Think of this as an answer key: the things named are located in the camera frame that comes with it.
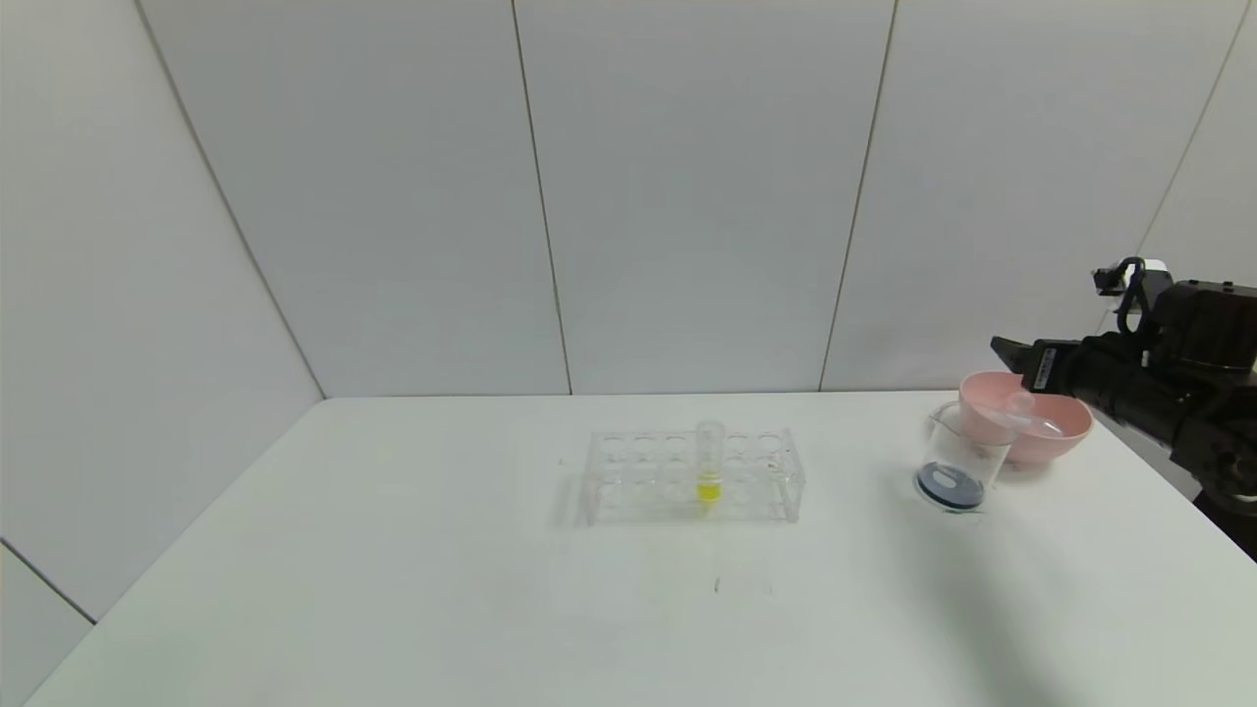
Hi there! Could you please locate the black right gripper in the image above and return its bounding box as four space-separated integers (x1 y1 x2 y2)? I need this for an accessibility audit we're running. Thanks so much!
990 335 1133 406

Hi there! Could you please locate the clear plastic test tube rack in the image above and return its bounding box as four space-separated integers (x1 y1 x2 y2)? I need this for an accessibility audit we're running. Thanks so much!
574 424 806 526

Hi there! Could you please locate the white grey right wrist camera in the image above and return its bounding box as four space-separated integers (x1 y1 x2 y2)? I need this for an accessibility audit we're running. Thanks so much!
1093 259 1172 313

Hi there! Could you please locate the black camera cable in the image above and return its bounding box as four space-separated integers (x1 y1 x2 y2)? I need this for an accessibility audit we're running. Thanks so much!
1116 257 1150 337

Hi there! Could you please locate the test tube with red pigment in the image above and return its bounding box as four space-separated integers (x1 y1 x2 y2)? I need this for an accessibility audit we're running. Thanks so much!
990 392 1036 433

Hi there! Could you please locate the test tube with yellow pigment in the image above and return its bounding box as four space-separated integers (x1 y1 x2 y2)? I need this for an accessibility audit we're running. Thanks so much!
694 420 725 503

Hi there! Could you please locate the pink bowl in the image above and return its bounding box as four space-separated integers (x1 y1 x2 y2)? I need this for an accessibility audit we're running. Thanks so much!
957 370 1093 465

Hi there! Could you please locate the clear glass beaker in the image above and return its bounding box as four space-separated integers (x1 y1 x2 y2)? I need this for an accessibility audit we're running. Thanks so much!
913 399 1014 514

